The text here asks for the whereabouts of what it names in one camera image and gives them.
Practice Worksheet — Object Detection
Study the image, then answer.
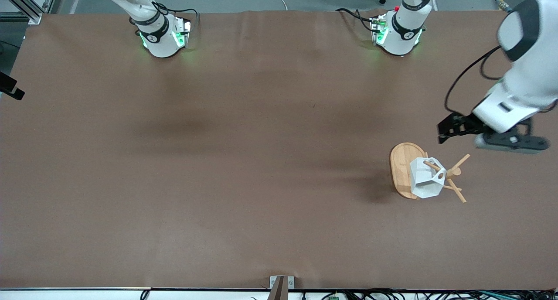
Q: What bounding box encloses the white faceted cup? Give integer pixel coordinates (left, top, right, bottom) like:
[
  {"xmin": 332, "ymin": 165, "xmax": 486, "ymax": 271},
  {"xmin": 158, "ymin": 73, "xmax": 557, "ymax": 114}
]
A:
[{"xmin": 410, "ymin": 157, "xmax": 447, "ymax": 199}]

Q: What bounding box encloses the wooden cup rack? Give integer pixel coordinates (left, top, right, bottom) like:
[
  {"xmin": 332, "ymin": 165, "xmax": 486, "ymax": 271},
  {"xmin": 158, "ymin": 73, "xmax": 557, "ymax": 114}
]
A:
[{"xmin": 389, "ymin": 142, "xmax": 472, "ymax": 204}]

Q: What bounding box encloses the grey base connector box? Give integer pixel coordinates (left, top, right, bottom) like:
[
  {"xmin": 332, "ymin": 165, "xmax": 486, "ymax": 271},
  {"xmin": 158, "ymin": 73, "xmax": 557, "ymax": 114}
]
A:
[{"xmin": 172, "ymin": 17, "xmax": 191, "ymax": 48}]

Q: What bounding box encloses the aluminium frame profile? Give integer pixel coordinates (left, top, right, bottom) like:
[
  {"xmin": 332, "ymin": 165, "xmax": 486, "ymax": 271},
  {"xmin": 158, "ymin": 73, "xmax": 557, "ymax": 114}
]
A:
[{"xmin": 0, "ymin": 0, "xmax": 72, "ymax": 25}]

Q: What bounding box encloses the black left base cable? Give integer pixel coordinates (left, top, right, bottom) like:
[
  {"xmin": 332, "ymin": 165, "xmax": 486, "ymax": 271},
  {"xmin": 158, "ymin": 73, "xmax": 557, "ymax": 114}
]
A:
[{"xmin": 336, "ymin": 8, "xmax": 376, "ymax": 32}]

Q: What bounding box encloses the black base cable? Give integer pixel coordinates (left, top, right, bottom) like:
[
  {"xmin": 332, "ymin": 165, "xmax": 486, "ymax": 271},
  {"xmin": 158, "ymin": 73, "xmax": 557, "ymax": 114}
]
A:
[
  {"xmin": 150, "ymin": 3, "xmax": 200, "ymax": 32},
  {"xmin": 336, "ymin": 8, "xmax": 376, "ymax": 32}
]

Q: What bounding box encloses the black cable bundle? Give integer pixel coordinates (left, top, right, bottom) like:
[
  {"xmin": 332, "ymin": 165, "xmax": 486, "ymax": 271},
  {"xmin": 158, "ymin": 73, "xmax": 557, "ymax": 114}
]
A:
[{"xmin": 301, "ymin": 288, "xmax": 558, "ymax": 300}]

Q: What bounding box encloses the black right base cable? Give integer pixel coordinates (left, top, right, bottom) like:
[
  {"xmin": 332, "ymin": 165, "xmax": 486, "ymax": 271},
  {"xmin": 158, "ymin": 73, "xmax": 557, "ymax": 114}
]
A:
[{"xmin": 150, "ymin": 3, "xmax": 200, "ymax": 32}]

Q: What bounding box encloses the metal table edge bracket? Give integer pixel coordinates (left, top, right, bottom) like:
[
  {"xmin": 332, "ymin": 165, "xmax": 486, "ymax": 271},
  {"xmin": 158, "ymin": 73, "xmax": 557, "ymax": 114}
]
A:
[{"xmin": 267, "ymin": 276, "xmax": 295, "ymax": 300}]

